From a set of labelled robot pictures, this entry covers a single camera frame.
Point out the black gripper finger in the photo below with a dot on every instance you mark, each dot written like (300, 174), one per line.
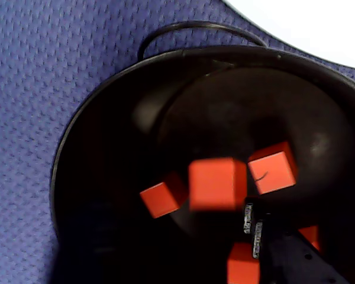
(284, 260)

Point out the red cube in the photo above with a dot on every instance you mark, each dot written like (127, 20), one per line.
(272, 169)
(162, 198)
(213, 184)
(241, 264)
(311, 236)

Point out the white round plate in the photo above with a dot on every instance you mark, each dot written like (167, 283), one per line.
(313, 23)

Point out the black metal bucket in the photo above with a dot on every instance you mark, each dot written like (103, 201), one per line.
(225, 112)

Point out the blue woven table cloth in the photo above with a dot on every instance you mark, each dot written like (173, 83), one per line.
(32, 88)

